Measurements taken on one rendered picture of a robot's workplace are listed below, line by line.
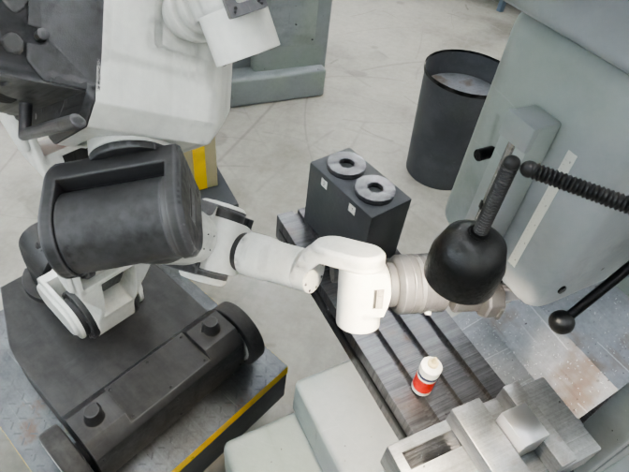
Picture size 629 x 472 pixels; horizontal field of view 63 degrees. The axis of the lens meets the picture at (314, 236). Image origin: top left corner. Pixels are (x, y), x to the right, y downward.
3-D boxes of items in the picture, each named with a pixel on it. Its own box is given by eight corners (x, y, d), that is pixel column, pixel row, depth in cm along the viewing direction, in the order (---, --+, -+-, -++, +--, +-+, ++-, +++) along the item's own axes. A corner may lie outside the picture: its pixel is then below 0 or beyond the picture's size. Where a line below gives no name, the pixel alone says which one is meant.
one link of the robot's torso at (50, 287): (43, 304, 140) (28, 272, 131) (108, 266, 152) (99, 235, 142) (84, 350, 132) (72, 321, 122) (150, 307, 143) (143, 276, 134)
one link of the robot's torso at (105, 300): (52, 313, 137) (28, 217, 98) (119, 273, 148) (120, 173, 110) (87, 357, 134) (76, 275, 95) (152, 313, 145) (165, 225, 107)
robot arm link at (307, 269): (373, 263, 68) (289, 241, 74) (369, 321, 71) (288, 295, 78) (393, 247, 73) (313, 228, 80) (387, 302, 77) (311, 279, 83)
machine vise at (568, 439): (425, 551, 81) (444, 530, 73) (378, 461, 90) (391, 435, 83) (584, 464, 94) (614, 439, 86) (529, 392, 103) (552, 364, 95)
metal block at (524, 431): (511, 461, 85) (525, 447, 81) (489, 428, 88) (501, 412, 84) (534, 449, 87) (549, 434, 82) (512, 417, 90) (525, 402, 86)
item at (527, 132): (469, 269, 65) (534, 129, 50) (449, 247, 67) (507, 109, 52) (492, 260, 67) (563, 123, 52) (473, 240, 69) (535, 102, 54)
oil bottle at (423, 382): (418, 400, 99) (433, 371, 92) (407, 382, 102) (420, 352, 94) (435, 391, 101) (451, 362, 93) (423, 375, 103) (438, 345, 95)
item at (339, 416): (366, 564, 97) (378, 547, 88) (289, 405, 117) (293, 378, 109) (555, 452, 115) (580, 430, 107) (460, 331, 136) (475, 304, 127)
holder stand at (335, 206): (358, 275, 120) (373, 213, 106) (302, 219, 132) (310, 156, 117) (395, 255, 126) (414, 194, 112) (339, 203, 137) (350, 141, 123)
